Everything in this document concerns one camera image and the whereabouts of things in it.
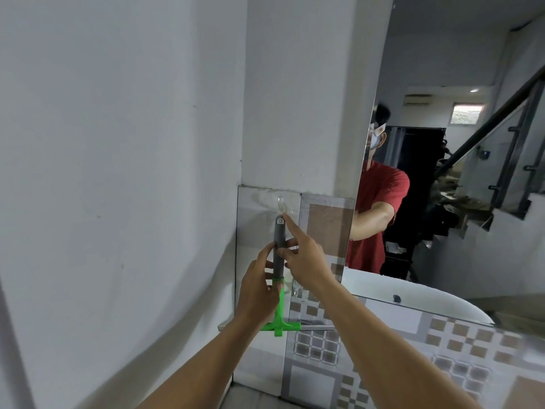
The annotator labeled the green squeegee with grey handle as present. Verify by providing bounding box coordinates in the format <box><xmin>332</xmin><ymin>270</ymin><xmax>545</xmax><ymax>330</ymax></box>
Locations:
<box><xmin>261</xmin><ymin>215</ymin><xmax>301</xmax><ymax>338</ymax></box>

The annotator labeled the person's right forearm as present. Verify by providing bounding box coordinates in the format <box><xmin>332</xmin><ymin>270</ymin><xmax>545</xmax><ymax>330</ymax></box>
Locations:
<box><xmin>317</xmin><ymin>282</ymin><xmax>483</xmax><ymax>409</ymax></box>

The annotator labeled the large wall mirror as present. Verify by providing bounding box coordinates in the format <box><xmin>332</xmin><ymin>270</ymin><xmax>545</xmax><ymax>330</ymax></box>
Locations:
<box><xmin>343</xmin><ymin>0</ymin><xmax>545</xmax><ymax>329</ymax></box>

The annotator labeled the clear glass shelf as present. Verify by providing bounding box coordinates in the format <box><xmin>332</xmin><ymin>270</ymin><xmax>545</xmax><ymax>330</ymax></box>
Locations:
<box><xmin>218</xmin><ymin>316</ymin><xmax>337</xmax><ymax>333</ymax></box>

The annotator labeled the person's left hand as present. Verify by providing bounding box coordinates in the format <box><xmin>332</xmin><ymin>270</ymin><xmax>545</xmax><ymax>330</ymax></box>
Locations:
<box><xmin>235</xmin><ymin>242</ymin><xmax>285</xmax><ymax>327</ymax></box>

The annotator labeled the person's right hand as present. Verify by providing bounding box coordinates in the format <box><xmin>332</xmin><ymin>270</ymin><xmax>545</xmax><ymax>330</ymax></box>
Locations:
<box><xmin>277</xmin><ymin>215</ymin><xmax>340</xmax><ymax>295</ymax></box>

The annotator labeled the person's left forearm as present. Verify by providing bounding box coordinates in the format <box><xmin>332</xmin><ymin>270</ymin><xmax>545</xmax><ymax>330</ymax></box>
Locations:
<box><xmin>135</xmin><ymin>316</ymin><xmax>267</xmax><ymax>409</ymax></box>

